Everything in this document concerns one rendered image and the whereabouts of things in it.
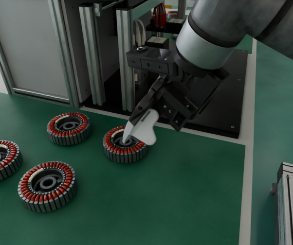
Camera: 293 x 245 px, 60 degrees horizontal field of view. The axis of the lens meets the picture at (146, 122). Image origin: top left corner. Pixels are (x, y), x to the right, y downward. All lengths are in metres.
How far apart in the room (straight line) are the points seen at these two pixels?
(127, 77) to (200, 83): 0.35
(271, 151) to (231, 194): 1.38
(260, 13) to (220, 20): 0.04
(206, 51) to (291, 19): 0.09
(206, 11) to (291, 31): 0.09
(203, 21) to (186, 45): 0.04
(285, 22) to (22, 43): 0.71
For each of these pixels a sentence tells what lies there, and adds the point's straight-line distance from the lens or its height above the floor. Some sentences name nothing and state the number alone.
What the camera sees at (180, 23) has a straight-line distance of 1.04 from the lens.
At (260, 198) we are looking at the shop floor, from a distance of 1.62.
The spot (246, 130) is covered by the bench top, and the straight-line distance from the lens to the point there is 0.76.
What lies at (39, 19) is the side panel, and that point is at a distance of 0.78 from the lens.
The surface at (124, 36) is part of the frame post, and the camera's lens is 0.65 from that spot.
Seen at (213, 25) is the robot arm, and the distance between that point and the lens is 0.32.
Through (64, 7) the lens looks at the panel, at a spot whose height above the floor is 1.05.
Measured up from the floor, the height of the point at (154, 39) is 0.92.
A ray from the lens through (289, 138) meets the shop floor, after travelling 2.12.
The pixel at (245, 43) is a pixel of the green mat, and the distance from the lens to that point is 1.44.
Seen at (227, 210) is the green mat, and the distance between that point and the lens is 0.55.
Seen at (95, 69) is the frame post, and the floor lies 0.89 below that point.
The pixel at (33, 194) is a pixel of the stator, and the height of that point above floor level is 0.79.
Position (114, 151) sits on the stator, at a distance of 0.60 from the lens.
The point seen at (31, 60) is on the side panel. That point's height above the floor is 0.88.
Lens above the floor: 1.19
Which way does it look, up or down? 36 degrees down
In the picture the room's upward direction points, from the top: straight up
